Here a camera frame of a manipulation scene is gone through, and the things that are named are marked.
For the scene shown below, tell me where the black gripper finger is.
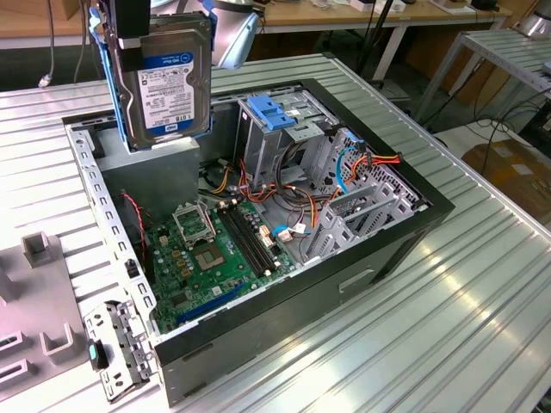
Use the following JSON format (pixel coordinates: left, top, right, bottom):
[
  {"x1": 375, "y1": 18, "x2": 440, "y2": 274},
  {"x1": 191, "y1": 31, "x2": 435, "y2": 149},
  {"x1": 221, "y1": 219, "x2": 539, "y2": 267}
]
[{"x1": 104, "y1": 0, "x2": 151, "y2": 72}]

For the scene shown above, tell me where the hard disk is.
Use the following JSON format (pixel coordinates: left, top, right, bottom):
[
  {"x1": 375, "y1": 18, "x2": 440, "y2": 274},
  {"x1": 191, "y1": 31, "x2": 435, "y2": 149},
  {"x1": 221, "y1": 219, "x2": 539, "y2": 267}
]
[{"x1": 88, "y1": 6, "x2": 216, "y2": 152}]

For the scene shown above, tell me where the orange red power wire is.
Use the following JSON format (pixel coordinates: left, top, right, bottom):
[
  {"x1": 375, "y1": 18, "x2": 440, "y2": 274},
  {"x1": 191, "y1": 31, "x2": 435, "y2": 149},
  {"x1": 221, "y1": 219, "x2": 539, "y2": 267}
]
[{"x1": 344, "y1": 148, "x2": 403, "y2": 184}]

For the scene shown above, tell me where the grey metal disk bay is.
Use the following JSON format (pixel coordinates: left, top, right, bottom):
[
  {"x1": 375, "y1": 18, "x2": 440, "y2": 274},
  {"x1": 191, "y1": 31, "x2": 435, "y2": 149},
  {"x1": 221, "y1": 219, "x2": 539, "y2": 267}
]
[{"x1": 300, "y1": 127, "x2": 425, "y2": 264}]

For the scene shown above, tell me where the grey power supply unit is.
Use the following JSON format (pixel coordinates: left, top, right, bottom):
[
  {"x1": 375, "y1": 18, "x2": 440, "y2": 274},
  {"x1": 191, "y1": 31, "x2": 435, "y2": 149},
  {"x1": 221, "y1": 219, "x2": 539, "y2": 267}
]
[{"x1": 95, "y1": 128, "x2": 201, "y2": 221}]

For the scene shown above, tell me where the blue drive bay latch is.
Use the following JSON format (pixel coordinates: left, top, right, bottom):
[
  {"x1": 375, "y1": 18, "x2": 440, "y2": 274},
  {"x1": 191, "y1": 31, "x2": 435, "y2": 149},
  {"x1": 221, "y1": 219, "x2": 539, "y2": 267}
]
[{"x1": 248, "y1": 95, "x2": 299, "y2": 131}]

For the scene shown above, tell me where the grey metal drive cage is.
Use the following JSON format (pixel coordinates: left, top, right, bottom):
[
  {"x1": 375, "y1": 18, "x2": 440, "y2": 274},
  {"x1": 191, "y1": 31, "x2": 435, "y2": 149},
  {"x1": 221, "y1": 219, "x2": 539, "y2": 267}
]
[{"x1": 234, "y1": 89, "x2": 344, "y2": 190}]

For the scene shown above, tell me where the metal socket cover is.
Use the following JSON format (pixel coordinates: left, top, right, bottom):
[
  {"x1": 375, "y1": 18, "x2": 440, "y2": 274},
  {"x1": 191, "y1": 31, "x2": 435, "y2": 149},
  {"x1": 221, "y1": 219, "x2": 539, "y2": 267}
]
[{"x1": 171, "y1": 203, "x2": 216, "y2": 249}]

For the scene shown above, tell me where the black tripod stand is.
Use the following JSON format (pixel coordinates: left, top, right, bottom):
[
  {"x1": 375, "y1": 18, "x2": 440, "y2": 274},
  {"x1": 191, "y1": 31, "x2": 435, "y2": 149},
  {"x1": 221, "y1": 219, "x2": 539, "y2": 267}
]
[{"x1": 355, "y1": 0, "x2": 395, "y2": 85}]

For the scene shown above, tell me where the black RAM slot bank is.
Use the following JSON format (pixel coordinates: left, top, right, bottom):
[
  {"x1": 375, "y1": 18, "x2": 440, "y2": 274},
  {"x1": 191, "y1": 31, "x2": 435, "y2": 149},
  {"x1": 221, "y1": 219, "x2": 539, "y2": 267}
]
[{"x1": 217, "y1": 203, "x2": 277, "y2": 279}]

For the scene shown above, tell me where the CPU socket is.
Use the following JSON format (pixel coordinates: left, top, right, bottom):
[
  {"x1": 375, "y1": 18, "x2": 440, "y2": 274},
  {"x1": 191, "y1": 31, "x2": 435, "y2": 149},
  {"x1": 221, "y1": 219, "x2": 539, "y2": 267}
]
[{"x1": 192, "y1": 243, "x2": 227, "y2": 273}]

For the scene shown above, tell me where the green motherboard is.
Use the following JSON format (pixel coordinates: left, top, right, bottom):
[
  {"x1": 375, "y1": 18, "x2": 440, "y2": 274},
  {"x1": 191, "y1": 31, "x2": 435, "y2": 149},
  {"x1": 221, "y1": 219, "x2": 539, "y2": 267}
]
[{"x1": 144, "y1": 195, "x2": 299, "y2": 335}]

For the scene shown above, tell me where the grey parts rack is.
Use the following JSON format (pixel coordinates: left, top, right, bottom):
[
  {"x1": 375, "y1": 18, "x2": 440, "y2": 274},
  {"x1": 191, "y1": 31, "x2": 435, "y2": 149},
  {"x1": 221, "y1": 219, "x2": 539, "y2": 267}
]
[{"x1": 0, "y1": 231, "x2": 90, "y2": 391}]

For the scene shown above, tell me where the blue expansion slot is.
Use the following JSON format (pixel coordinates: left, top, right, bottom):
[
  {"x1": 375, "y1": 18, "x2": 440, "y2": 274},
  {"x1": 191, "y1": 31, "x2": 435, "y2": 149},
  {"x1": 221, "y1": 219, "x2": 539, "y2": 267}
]
[{"x1": 176, "y1": 281, "x2": 247, "y2": 326}]

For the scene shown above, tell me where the black open PC case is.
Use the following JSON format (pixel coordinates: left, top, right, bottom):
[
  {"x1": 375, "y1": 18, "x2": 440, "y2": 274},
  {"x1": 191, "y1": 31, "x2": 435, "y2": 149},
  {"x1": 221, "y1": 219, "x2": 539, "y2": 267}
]
[{"x1": 61, "y1": 77, "x2": 457, "y2": 408}]

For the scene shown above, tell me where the teal black card latch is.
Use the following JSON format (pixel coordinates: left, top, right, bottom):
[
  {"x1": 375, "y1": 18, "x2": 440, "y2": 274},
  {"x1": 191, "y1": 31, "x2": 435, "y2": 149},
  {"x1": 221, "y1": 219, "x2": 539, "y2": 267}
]
[{"x1": 87, "y1": 338, "x2": 107, "y2": 371}]

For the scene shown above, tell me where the slatted metal side table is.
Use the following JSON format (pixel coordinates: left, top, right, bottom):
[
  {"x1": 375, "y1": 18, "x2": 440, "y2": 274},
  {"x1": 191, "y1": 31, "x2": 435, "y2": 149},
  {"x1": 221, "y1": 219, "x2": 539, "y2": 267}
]
[{"x1": 412, "y1": 28, "x2": 551, "y2": 126}]

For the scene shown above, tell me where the brown cardboard box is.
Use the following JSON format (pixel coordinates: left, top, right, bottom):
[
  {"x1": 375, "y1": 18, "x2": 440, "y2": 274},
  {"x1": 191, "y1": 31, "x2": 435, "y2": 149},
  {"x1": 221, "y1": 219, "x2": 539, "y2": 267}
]
[{"x1": 467, "y1": 139, "x2": 551, "y2": 216}]

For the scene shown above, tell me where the grey cable with plug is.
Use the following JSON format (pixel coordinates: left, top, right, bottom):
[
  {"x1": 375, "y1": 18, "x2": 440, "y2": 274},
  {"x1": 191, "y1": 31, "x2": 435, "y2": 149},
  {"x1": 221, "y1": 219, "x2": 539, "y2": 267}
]
[{"x1": 37, "y1": 0, "x2": 55, "y2": 89}]

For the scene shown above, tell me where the red black fan wire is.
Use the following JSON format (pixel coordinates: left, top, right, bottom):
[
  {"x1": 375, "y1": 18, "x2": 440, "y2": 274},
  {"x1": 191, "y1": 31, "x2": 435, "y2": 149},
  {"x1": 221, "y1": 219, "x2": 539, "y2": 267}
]
[{"x1": 120, "y1": 192, "x2": 150, "y2": 260}]

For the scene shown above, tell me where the black sleeved cable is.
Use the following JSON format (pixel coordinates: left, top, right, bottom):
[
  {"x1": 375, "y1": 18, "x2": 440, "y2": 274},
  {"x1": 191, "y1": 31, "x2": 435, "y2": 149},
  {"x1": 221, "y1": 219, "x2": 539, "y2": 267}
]
[{"x1": 275, "y1": 141, "x2": 311, "y2": 199}]

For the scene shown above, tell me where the orange yellow wire bundle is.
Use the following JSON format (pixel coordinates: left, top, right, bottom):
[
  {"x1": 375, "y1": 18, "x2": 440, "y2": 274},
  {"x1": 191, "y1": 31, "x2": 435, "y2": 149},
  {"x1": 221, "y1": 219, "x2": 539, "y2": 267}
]
[{"x1": 201, "y1": 154, "x2": 333, "y2": 230}]

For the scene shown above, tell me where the blue data wire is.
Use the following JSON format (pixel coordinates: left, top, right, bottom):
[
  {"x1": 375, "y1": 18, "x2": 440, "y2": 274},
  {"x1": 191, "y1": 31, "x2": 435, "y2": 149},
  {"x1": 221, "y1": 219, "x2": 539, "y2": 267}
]
[{"x1": 335, "y1": 145, "x2": 368, "y2": 195}]

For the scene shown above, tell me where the short blue wire white plug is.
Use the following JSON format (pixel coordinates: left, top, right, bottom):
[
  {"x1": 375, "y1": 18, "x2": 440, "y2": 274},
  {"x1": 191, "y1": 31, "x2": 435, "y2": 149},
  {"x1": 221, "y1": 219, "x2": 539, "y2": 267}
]
[{"x1": 270, "y1": 222, "x2": 312, "y2": 243}]

